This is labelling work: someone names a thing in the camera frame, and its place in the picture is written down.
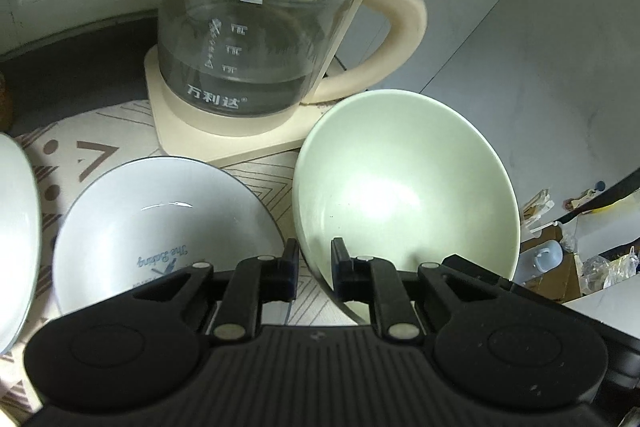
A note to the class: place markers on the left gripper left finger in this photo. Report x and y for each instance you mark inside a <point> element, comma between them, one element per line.
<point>254,282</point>

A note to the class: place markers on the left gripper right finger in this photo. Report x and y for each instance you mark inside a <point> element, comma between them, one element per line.
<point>375,282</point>

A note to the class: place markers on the light green bowl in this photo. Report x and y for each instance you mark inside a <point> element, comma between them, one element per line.
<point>403,177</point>

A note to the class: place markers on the white bakery plate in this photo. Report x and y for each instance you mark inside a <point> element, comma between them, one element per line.
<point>152,217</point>

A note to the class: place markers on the cream kettle base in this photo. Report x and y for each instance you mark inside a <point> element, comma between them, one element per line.
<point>221,141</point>

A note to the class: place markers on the patterned table mat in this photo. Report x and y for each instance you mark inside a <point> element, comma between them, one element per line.
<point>68,155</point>

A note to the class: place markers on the white plate at left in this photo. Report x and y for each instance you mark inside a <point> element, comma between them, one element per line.
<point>20,239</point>

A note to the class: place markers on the glass electric kettle cream handle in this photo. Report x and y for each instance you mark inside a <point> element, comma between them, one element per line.
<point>239,67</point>

